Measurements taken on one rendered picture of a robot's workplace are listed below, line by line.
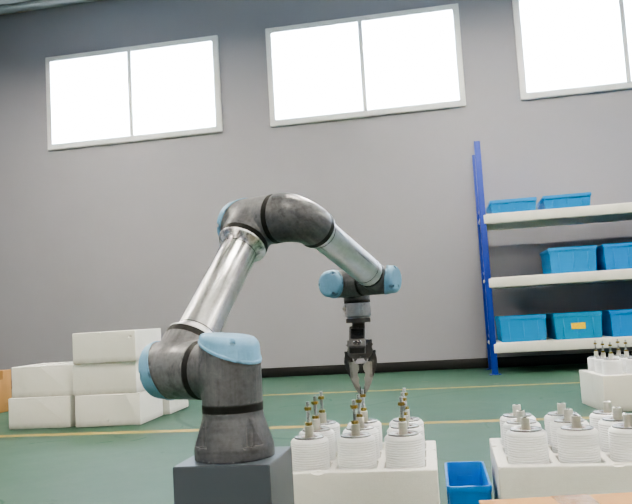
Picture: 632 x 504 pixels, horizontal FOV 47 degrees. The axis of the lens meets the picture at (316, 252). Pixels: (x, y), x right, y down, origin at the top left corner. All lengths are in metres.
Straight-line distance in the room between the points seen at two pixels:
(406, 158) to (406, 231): 0.70
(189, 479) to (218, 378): 0.18
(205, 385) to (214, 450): 0.12
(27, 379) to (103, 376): 0.49
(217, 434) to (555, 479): 0.83
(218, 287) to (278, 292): 5.54
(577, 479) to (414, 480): 0.37
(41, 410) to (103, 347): 0.53
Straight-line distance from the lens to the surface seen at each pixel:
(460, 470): 2.19
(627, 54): 7.40
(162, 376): 1.46
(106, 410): 4.44
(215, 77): 7.61
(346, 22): 7.48
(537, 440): 1.85
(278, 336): 7.10
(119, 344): 4.38
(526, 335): 6.23
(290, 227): 1.63
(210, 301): 1.54
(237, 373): 1.36
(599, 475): 1.85
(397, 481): 1.81
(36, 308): 8.09
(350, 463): 1.85
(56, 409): 4.59
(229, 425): 1.37
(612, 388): 3.94
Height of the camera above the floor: 0.55
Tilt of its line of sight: 5 degrees up
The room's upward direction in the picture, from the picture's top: 3 degrees counter-clockwise
